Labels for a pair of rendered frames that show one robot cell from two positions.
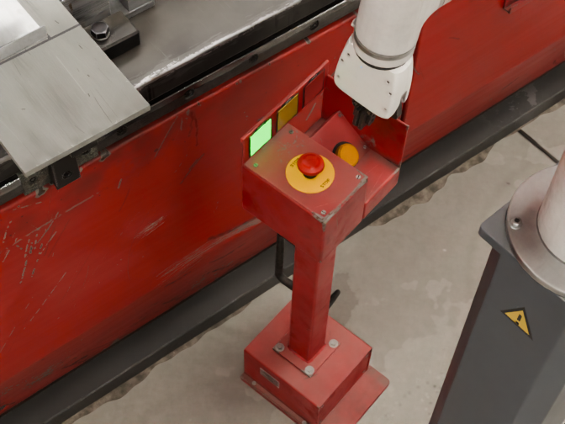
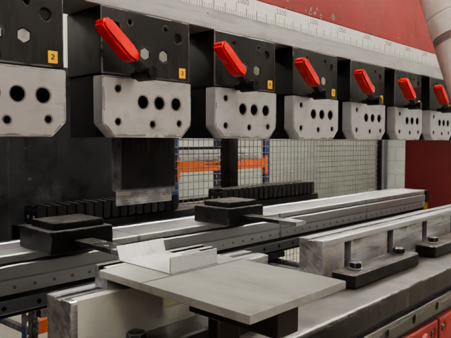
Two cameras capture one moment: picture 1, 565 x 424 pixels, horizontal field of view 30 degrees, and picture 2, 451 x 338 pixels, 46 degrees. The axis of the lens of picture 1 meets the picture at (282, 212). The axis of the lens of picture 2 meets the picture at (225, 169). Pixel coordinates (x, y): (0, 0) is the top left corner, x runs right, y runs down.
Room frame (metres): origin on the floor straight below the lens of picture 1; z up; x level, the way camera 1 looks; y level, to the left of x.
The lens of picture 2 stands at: (0.23, 0.40, 1.17)
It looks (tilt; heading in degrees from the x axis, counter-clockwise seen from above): 3 degrees down; 352
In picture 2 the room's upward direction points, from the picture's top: straight up
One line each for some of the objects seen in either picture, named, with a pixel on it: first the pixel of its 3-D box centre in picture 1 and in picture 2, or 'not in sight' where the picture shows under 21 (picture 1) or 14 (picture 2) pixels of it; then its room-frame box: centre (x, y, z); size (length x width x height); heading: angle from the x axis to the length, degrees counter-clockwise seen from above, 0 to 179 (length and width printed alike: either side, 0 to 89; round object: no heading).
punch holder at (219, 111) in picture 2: not in sight; (229, 88); (1.11, 0.28, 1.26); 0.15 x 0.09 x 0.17; 129
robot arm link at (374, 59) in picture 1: (382, 37); not in sight; (0.96, -0.12, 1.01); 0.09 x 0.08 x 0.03; 52
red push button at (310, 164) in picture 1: (310, 168); not in sight; (0.90, -0.04, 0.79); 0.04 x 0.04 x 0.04
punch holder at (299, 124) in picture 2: not in sight; (298, 96); (1.24, 0.13, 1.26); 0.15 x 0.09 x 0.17; 129
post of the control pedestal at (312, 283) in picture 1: (312, 280); not in sight; (0.95, -0.06, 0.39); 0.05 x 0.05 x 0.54; 52
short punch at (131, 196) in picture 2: not in sight; (144, 170); (1.00, 0.42, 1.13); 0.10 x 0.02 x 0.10; 129
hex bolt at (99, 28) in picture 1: (99, 30); not in sight; (1.04, 0.27, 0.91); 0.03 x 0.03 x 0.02
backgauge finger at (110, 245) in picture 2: not in sight; (89, 237); (1.12, 0.51, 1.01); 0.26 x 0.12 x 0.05; 39
